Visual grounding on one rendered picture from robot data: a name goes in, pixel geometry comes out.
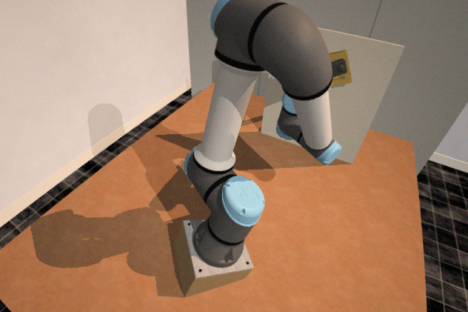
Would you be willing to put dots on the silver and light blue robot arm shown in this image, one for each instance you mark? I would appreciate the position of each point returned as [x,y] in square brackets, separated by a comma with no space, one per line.
[286,43]

